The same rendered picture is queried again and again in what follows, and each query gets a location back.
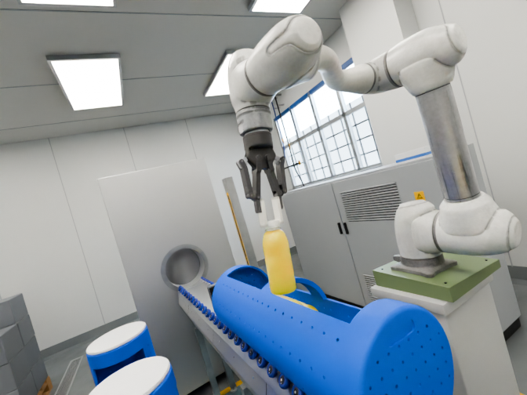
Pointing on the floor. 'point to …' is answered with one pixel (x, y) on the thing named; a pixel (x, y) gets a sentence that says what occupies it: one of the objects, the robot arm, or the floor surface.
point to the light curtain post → (240, 222)
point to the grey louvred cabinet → (372, 230)
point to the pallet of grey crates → (19, 352)
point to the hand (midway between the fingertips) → (270, 211)
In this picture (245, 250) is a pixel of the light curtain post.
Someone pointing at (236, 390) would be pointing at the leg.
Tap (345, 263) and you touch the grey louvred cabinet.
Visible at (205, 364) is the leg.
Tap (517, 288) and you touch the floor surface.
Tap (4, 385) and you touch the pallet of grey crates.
